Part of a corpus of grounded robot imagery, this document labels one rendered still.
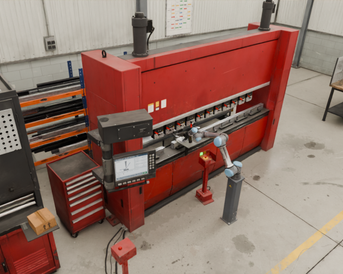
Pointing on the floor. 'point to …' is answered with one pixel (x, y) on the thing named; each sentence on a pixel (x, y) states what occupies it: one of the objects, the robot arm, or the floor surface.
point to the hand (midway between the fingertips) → (184, 140)
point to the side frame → (283, 69)
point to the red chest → (76, 191)
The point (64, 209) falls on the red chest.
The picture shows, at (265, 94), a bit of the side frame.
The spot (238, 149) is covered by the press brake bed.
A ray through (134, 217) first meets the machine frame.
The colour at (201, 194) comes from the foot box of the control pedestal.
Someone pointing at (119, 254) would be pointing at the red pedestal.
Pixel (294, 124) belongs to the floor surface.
